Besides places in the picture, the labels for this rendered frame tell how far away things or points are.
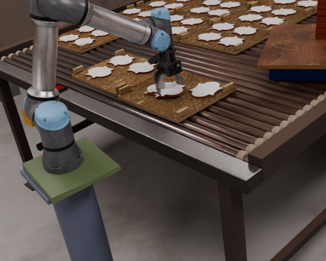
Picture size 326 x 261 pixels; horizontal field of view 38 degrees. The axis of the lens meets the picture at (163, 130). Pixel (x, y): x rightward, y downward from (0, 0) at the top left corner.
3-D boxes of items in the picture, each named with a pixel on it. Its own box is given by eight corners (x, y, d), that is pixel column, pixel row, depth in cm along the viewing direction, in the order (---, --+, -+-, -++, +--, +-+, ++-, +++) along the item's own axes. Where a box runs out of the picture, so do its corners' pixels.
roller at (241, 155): (248, 171, 162) (247, 159, 159) (0, 64, 296) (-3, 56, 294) (257, 164, 164) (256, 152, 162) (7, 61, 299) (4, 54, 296)
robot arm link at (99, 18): (55, -17, 145) (177, 31, 174) (44, -23, 153) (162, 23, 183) (43, 19, 147) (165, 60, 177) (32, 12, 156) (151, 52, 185)
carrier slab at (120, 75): (116, 97, 218) (115, 93, 217) (71, 77, 247) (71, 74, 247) (173, 70, 236) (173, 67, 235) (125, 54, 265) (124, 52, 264)
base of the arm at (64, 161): (54, 179, 170) (48, 156, 165) (36, 161, 180) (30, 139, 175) (90, 162, 177) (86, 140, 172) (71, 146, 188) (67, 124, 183)
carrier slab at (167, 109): (177, 123, 188) (177, 119, 187) (117, 98, 217) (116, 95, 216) (236, 90, 206) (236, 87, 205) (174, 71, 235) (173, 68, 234)
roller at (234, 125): (275, 150, 170) (274, 139, 167) (21, 56, 304) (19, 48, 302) (283, 145, 172) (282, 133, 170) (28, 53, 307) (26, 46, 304)
